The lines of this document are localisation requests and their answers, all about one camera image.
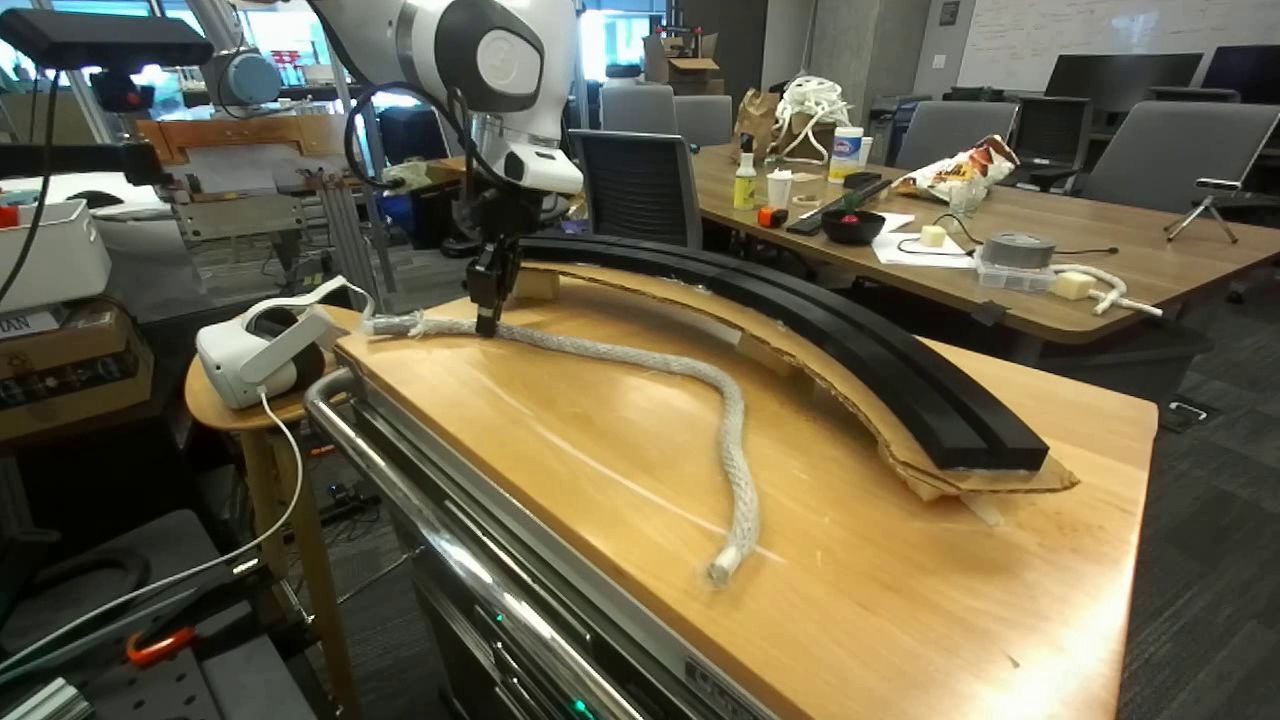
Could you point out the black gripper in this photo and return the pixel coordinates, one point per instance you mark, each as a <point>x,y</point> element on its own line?
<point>503,220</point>

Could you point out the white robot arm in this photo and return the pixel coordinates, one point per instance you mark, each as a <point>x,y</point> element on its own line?
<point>440,55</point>

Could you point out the small orange object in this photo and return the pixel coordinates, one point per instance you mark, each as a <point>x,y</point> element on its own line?
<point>768,219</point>

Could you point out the small cream round object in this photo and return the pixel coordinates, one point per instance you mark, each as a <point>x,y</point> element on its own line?
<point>934,236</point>

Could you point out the dark office chair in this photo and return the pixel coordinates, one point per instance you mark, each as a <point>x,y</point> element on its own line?
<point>413,202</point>
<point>637,181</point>
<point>1053,133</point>

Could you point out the white VR headset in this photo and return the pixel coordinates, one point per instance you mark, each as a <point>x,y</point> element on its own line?
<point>264,351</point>

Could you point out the yellow bottle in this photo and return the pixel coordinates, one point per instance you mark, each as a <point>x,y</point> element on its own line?
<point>746,181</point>

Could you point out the tan wooden board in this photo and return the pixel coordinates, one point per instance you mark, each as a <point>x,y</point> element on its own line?
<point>240,133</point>

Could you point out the round wooden stool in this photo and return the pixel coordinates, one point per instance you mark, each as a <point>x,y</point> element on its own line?
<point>223,407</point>

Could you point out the small white cup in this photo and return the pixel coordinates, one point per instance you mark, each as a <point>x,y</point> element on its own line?
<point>780,188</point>

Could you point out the long black bar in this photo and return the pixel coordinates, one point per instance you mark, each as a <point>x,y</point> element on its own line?
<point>835,202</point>

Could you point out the black bowl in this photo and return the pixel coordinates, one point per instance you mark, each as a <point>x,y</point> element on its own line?
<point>855,226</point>

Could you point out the white bottle blue label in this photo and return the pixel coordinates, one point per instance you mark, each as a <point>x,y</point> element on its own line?
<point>846,152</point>

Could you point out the white paper sheet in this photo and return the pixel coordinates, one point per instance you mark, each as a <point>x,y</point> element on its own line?
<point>923,248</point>

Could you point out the white box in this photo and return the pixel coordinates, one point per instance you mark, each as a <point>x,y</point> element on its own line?
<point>46,261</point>

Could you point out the black flat panel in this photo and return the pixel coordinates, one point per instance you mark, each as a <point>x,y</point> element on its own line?
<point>103,34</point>

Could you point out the open chip bag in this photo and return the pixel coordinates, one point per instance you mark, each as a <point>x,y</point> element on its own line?
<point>960,166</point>

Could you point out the orange clamp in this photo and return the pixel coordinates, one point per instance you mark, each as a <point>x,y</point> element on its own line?
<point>163,648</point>

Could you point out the grey office chair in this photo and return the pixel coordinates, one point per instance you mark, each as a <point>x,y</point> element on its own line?
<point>952,127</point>
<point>1173,145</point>

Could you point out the perforated metal breadboard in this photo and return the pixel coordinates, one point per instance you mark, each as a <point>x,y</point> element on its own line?
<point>202,686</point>

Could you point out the grey tape roll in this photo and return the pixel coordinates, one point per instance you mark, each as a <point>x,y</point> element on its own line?
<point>1021,248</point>

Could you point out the black monitor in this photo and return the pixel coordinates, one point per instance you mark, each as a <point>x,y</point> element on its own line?
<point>1120,74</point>
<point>1241,70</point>

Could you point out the light wooden board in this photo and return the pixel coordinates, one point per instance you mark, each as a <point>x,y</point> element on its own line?
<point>1173,261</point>

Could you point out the small tabletop tripod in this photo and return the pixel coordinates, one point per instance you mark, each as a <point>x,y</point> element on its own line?
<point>1207,205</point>

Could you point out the black curved rail object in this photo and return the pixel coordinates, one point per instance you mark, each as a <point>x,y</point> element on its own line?
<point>973,435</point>

